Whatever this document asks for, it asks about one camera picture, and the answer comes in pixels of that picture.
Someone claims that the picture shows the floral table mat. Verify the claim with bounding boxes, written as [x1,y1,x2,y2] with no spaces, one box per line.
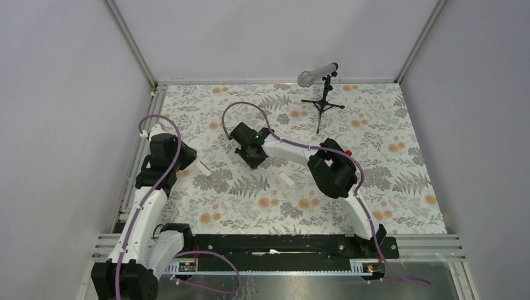
[159,84,446,234]

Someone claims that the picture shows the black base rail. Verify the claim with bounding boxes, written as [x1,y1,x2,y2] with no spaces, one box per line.
[183,234,400,273]

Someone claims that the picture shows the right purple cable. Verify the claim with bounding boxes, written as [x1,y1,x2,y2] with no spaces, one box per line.
[221,101,434,288]

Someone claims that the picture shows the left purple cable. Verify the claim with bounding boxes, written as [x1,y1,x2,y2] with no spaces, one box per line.
[115,114,182,300]

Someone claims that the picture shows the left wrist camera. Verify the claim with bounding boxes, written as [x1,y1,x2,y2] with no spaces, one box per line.
[147,123,168,141]

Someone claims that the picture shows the white battery cover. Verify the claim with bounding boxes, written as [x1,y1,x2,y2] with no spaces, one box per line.
[279,172,294,187]

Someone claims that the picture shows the silver microphone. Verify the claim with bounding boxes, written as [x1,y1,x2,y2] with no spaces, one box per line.
[297,62,339,88]

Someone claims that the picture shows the white remote control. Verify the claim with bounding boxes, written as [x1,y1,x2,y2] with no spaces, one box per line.
[195,160,212,176]

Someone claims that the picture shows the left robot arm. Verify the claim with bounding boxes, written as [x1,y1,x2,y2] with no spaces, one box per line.
[91,131,197,299]

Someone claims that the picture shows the purple cable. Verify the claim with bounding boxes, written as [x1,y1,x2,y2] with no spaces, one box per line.
[221,101,434,288]
[115,114,182,300]

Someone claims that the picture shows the black tripod mic stand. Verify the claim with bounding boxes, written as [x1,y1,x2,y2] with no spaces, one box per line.
[301,71,345,134]

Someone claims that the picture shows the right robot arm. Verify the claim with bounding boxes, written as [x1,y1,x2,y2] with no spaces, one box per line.
[228,122,386,258]

